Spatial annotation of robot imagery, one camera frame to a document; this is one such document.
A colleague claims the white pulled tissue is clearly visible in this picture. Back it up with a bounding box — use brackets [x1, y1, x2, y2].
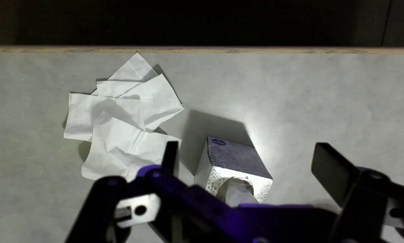
[224, 179, 261, 210]

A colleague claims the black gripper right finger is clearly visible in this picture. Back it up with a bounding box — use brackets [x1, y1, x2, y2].
[309, 142, 404, 243]

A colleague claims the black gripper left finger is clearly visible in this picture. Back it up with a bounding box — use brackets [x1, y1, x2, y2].
[65, 141, 267, 243]

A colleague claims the crumpled white tissue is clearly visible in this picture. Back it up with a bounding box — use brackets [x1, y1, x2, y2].
[62, 92, 182, 183]
[94, 52, 185, 133]

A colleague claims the cube tissue box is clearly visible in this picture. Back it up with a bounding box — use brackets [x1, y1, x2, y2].
[193, 135, 274, 206]

